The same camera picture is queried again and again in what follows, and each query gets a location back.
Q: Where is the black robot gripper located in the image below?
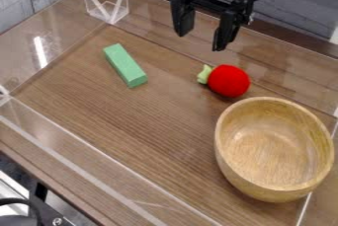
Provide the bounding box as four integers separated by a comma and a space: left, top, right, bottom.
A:
170, 0, 258, 51

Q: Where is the red plush tomato toy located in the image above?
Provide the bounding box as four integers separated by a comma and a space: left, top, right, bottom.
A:
197, 64, 251, 98

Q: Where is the green rectangular foam block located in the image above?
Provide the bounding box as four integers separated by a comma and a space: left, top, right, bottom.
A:
103, 43, 149, 88

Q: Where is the light wooden bowl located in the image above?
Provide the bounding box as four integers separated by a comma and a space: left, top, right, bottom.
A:
214, 97, 336, 203

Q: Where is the black metal table clamp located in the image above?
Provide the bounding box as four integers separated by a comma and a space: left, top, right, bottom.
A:
0, 182, 76, 226

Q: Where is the clear acrylic table enclosure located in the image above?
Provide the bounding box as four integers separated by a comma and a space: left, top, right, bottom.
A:
0, 0, 338, 226

